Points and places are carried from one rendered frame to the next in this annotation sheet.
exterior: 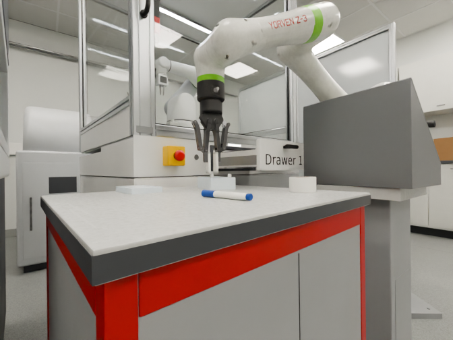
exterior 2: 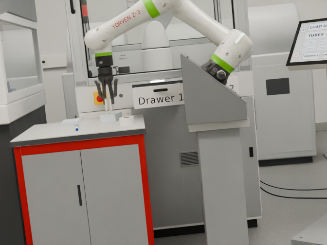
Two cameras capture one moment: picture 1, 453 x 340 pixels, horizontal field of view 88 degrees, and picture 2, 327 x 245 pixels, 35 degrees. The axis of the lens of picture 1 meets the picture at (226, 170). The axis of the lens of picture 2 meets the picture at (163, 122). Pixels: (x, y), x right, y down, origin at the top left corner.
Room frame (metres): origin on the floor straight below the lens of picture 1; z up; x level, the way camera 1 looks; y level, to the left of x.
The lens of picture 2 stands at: (-1.22, -1.94, 1.09)
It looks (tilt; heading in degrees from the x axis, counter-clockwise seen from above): 7 degrees down; 39
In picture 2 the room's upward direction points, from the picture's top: 5 degrees counter-clockwise
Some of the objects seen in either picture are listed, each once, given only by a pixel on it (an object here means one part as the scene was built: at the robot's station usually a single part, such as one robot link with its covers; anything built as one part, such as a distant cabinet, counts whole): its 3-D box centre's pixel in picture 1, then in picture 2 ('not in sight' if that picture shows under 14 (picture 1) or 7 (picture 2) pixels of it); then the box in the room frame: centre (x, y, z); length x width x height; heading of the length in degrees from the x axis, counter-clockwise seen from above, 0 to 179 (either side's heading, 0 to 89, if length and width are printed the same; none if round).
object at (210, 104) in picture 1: (211, 115); (105, 75); (0.79, 0.05, 1.00); 0.08 x 0.07 x 0.09; 114
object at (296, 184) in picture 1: (302, 184); (126, 121); (0.64, -0.21, 0.78); 0.07 x 0.07 x 0.04
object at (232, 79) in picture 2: not in sight; (212, 86); (1.31, -0.28, 0.87); 0.29 x 0.02 x 0.11; 131
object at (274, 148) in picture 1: (283, 155); (160, 96); (0.91, -0.22, 0.87); 0.29 x 0.02 x 0.11; 131
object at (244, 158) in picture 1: (244, 160); not in sight; (1.06, -0.08, 0.86); 0.40 x 0.26 x 0.06; 41
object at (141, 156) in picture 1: (187, 162); (161, 86); (1.49, 0.24, 0.87); 1.02 x 0.95 x 0.14; 131
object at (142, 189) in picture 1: (138, 189); (70, 121); (0.69, 0.26, 0.77); 0.13 x 0.09 x 0.02; 42
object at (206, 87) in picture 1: (211, 93); (103, 61); (0.79, 0.05, 1.08); 0.12 x 0.09 x 0.06; 24
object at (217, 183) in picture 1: (215, 183); (111, 116); (0.78, 0.04, 0.78); 0.12 x 0.08 x 0.04; 26
